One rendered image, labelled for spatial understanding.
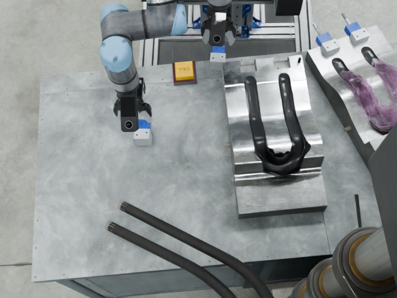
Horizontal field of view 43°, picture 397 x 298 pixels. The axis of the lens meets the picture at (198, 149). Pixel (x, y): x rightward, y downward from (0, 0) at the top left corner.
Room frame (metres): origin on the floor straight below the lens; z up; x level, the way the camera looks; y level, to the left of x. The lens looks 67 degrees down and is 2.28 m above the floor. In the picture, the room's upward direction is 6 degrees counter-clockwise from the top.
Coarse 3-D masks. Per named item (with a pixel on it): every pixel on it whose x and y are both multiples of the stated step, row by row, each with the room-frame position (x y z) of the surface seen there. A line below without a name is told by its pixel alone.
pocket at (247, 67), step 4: (240, 64) 0.87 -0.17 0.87; (244, 64) 0.87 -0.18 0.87; (248, 64) 0.87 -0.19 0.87; (252, 64) 0.87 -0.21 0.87; (240, 68) 0.87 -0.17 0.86; (244, 68) 0.86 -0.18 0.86; (248, 68) 0.86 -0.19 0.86; (252, 68) 0.86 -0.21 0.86; (256, 68) 0.84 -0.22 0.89; (240, 72) 0.85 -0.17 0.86
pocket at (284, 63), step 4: (276, 60) 0.87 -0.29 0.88; (280, 60) 0.87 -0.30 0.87; (284, 60) 0.87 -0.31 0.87; (288, 60) 0.87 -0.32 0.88; (276, 64) 0.86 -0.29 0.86; (280, 64) 0.86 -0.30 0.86; (284, 64) 0.86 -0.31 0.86; (288, 64) 0.86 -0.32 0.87; (276, 68) 0.85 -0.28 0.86; (280, 68) 0.85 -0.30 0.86; (284, 68) 0.85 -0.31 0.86
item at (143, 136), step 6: (144, 120) 0.73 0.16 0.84; (144, 126) 0.71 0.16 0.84; (150, 126) 0.71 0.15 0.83; (138, 132) 0.68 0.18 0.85; (144, 132) 0.68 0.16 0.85; (150, 132) 0.68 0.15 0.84; (138, 138) 0.66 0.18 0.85; (144, 138) 0.66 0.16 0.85; (150, 138) 0.66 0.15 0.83; (138, 144) 0.66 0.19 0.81; (144, 144) 0.66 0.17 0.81; (150, 144) 0.65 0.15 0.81
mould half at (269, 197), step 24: (264, 72) 0.82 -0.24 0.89; (288, 72) 0.81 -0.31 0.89; (240, 96) 0.75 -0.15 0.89; (264, 96) 0.74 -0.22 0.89; (240, 120) 0.67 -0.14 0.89; (264, 120) 0.66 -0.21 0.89; (312, 120) 0.64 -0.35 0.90; (240, 144) 0.57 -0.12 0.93; (288, 144) 0.55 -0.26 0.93; (312, 144) 0.54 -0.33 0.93; (240, 168) 0.50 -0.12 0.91; (312, 168) 0.49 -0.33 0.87; (240, 192) 0.44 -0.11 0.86; (264, 192) 0.44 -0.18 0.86; (288, 192) 0.43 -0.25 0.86; (312, 192) 0.42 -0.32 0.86; (240, 216) 0.38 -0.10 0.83; (264, 216) 0.38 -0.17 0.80
